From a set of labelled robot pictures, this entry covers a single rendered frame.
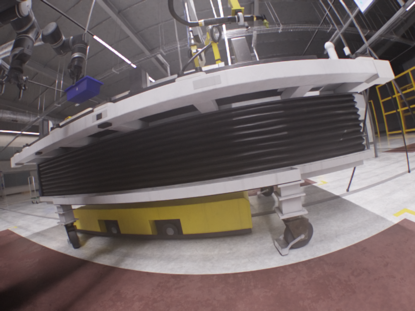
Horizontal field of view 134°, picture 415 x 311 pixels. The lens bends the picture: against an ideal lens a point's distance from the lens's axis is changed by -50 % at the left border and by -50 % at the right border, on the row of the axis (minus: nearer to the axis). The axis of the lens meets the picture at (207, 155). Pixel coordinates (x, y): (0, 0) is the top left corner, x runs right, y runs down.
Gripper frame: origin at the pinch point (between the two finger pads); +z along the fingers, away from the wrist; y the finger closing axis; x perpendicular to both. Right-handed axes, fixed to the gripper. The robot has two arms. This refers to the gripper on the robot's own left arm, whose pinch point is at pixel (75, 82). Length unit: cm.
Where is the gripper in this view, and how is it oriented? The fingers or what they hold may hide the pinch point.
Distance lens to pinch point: 120.3
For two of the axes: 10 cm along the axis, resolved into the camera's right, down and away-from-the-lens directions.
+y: 1.8, -0.1, 9.8
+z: 1.7, 9.9, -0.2
